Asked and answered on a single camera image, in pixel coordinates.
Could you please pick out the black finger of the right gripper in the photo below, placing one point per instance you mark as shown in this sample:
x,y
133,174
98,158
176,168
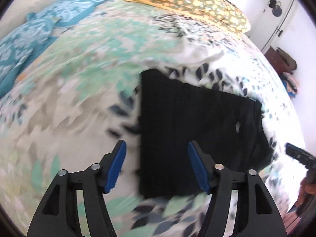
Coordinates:
x,y
295,152

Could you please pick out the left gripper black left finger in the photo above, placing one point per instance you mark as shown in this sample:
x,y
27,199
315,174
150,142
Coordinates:
x,y
77,197

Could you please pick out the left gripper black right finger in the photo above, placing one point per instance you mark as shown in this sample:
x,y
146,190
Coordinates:
x,y
239,200

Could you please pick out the black pants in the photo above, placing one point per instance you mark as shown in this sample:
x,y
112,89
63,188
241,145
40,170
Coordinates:
x,y
226,126

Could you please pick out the right hand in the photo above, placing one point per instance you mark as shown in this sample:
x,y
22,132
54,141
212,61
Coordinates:
x,y
305,188

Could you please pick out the pile of colourful clothes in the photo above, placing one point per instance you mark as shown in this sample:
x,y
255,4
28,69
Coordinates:
x,y
290,84

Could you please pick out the dark brown suitcase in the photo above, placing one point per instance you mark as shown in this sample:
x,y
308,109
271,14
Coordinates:
x,y
281,61

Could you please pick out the floral leaf-print bedsheet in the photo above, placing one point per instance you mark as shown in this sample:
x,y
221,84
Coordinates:
x,y
83,94

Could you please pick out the white door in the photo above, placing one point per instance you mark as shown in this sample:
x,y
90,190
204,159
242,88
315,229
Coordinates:
x,y
271,23

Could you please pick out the teal damask pillow near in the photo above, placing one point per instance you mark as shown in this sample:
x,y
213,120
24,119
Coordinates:
x,y
21,47

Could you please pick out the teal damask pillow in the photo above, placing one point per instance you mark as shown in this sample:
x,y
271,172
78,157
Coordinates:
x,y
21,47
65,13

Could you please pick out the yellow green patterned pillow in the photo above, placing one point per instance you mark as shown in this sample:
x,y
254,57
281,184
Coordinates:
x,y
221,13

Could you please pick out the teal damask pillow far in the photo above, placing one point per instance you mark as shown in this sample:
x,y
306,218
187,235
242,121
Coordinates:
x,y
65,13

